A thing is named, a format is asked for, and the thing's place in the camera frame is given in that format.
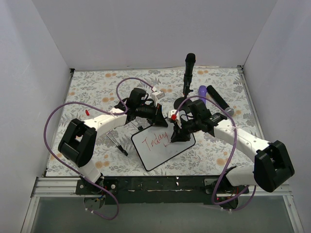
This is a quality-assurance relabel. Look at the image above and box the small black-framed whiteboard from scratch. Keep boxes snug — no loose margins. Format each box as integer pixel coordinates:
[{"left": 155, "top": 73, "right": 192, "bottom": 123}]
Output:
[{"left": 131, "top": 121, "right": 196, "bottom": 171}]

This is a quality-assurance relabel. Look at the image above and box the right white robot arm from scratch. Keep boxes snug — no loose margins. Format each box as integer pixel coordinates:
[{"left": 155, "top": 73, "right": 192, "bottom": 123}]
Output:
[{"left": 168, "top": 100, "right": 295, "bottom": 193}]

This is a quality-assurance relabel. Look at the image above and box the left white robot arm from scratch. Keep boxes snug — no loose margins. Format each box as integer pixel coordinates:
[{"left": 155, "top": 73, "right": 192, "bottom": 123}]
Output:
[{"left": 58, "top": 88, "right": 168, "bottom": 194}]

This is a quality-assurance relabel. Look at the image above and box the floral patterned table mat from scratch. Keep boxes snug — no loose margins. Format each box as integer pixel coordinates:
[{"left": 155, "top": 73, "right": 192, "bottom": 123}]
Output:
[{"left": 45, "top": 67, "right": 262, "bottom": 177}]

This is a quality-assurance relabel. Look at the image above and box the black round microphone stand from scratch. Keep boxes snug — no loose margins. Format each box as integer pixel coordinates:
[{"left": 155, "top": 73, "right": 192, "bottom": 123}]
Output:
[{"left": 173, "top": 84, "right": 193, "bottom": 114}]

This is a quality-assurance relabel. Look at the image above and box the purple microphone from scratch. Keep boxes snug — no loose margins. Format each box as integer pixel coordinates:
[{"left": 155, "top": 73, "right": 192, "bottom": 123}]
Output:
[{"left": 198, "top": 85, "right": 207, "bottom": 104}]

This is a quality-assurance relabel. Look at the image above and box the black handheld microphone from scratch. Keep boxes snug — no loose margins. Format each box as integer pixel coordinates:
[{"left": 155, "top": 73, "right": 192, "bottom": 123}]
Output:
[{"left": 207, "top": 85, "right": 234, "bottom": 117}]

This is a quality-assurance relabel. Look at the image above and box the black microphone on stand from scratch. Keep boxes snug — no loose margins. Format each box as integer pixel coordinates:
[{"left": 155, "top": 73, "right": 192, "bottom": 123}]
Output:
[{"left": 183, "top": 53, "right": 196, "bottom": 96}]

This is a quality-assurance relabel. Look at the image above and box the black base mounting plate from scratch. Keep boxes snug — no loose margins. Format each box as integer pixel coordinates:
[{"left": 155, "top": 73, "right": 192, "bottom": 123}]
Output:
[{"left": 75, "top": 176, "right": 250, "bottom": 206}]

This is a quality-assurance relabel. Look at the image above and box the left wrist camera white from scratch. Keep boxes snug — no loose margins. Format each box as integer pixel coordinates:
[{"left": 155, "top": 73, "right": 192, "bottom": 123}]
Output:
[{"left": 150, "top": 86, "right": 165, "bottom": 104}]

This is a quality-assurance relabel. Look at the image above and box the wire whiteboard easel stand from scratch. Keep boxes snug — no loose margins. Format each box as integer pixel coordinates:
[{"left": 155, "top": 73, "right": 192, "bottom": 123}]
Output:
[{"left": 106, "top": 123, "right": 143, "bottom": 156}]

